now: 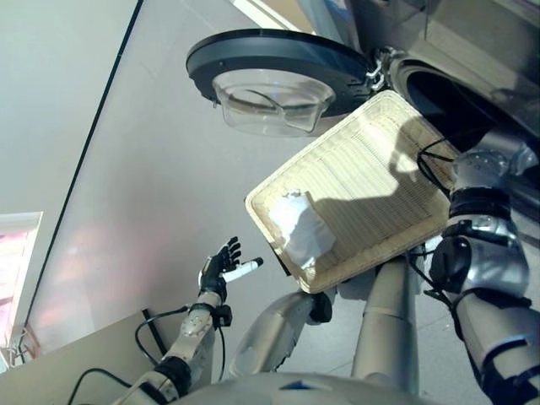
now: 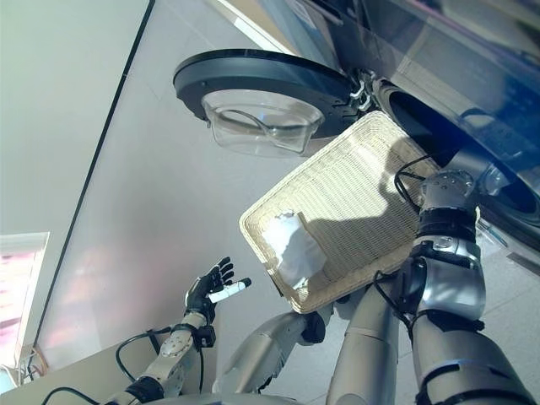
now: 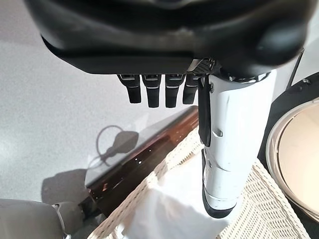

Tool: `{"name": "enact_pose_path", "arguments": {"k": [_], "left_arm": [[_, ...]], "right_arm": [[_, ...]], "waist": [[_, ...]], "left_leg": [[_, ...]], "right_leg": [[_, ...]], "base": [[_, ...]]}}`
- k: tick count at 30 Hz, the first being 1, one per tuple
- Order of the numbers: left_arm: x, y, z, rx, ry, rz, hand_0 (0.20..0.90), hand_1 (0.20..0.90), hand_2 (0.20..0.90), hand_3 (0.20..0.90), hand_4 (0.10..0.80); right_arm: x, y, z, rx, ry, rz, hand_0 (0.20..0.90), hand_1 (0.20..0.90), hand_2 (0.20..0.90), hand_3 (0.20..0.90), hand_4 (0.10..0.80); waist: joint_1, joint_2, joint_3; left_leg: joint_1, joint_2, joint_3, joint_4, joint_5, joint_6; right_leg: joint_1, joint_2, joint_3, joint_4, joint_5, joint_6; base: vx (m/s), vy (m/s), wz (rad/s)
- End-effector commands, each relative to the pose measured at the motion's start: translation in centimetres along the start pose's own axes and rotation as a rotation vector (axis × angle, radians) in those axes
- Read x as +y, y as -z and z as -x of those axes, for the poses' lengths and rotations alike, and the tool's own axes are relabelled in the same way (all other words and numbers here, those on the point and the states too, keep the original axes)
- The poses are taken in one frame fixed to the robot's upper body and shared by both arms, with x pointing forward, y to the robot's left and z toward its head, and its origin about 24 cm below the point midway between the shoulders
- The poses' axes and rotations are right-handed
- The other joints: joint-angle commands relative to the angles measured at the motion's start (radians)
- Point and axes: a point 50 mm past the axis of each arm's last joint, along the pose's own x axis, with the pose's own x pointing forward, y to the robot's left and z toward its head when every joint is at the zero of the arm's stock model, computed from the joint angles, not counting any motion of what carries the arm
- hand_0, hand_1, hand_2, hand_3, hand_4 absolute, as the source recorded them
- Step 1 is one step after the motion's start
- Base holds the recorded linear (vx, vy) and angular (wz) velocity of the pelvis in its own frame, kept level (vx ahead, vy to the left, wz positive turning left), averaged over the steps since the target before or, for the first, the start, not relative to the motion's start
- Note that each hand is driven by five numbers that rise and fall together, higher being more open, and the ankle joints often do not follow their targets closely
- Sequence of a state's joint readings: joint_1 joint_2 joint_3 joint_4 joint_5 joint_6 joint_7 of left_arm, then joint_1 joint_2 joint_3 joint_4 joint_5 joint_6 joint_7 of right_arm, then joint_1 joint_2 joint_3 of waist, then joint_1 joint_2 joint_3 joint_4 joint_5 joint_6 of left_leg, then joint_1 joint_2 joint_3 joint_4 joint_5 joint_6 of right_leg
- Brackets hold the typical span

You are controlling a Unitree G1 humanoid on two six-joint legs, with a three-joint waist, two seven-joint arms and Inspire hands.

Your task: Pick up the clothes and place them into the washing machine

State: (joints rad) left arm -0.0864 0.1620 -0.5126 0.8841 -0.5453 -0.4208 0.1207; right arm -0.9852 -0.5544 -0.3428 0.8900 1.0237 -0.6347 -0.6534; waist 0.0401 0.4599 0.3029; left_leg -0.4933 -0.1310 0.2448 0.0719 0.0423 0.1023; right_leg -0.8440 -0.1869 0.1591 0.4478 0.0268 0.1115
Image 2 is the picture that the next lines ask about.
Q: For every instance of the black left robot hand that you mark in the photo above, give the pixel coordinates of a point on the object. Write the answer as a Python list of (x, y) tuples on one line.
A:
[(202, 291)]

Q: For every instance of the white cloth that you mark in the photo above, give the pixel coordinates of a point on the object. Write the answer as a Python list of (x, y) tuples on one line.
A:
[(297, 253)]

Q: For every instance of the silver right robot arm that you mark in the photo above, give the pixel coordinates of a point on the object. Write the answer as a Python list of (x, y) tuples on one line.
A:
[(455, 287)]

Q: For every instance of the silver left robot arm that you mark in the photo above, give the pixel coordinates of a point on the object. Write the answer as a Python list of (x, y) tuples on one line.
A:
[(173, 350)]

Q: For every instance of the dark grey washing machine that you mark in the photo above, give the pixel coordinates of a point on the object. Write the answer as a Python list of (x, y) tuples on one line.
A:
[(443, 63)]

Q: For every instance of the silver left robot leg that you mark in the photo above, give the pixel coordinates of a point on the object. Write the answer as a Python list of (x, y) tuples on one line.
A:
[(261, 350)]

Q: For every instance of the silver robot leg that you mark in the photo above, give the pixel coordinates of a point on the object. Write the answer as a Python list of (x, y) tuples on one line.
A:
[(367, 337), (261, 350)]

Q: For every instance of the silver right robot leg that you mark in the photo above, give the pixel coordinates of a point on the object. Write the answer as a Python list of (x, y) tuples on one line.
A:
[(367, 337)]

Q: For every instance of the cream woven tray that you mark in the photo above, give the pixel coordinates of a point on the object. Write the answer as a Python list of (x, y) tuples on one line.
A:
[(346, 185)]

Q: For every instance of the round glass washer door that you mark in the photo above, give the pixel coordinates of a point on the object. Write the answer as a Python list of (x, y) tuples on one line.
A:
[(261, 71)]

